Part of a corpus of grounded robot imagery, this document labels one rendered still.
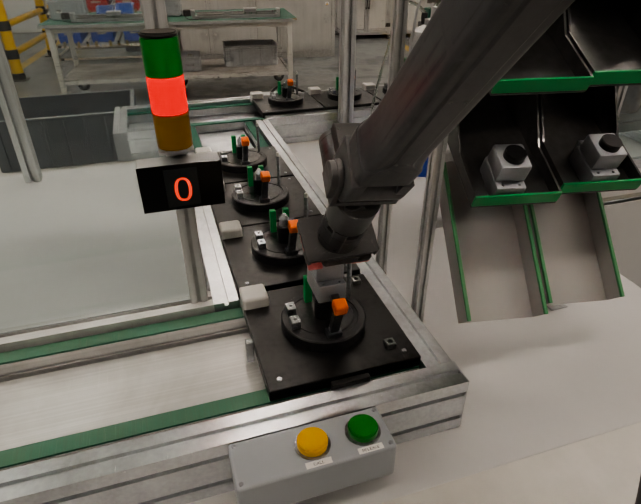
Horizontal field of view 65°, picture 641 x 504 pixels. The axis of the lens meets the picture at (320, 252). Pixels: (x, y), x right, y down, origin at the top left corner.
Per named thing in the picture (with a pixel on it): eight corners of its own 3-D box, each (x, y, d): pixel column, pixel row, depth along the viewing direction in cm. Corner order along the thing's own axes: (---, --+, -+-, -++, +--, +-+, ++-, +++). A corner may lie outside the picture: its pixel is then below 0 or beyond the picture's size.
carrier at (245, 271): (360, 277, 100) (362, 221, 93) (238, 300, 94) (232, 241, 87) (322, 222, 120) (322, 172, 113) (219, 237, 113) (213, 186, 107)
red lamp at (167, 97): (190, 114, 70) (185, 78, 68) (152, 118, 69) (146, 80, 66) (186, 105, 74) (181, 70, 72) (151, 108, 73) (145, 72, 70)
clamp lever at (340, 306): (341, 333, 79) (349, 308, 73) (329, 336, 78) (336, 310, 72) (334, 313, 81) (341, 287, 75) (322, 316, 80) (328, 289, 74)
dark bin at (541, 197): (555, 203, 75) (579, 168, 69) (470, 208, 73) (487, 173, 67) (496, 80, 90) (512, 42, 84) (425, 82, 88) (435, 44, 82)
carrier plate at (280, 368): (420, 365, 79) (421, 355, 78) (269, 402, 73) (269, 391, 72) (362, 281, 99) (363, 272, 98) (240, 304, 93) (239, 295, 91)
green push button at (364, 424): (382, 443, 67) (383, 433, 66) (353, 451, 66) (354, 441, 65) (370, 419, 70) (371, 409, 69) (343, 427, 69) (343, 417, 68)
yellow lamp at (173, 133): (194, 149, 73) (190, 115, 70) (158, 153, 72) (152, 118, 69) (191, 138, 77) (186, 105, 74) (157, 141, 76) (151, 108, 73)
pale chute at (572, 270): (607, 300, 88) (625, 296, 83) (535, 306, 86) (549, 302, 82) (573, 149, 94) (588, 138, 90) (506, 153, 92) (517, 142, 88)
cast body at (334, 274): (346, 299, 77) (347, 260, 74) (318, 304, 76) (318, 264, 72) (328, 270, 84) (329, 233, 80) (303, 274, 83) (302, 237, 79)
